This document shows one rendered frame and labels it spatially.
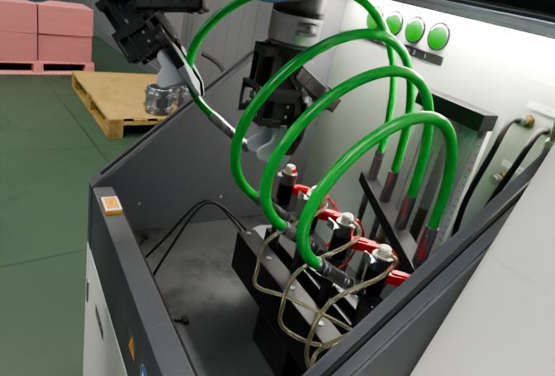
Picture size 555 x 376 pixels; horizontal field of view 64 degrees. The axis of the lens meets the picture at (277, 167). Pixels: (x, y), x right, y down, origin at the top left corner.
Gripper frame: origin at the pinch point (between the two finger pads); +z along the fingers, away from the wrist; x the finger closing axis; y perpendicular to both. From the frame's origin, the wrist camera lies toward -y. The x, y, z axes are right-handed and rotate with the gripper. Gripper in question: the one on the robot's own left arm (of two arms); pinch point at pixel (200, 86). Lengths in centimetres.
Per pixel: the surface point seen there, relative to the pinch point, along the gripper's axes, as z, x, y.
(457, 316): 39, 30, -16
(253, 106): 7.8, 18.8, -8.1
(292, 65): 6.0, 17.5, -14.8
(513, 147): 35, 3, -38
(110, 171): 3.1, -14.7, 28.7
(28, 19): -180, -356, 174
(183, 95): -35, -298, 72
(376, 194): 32.6, -4.3, -16.2
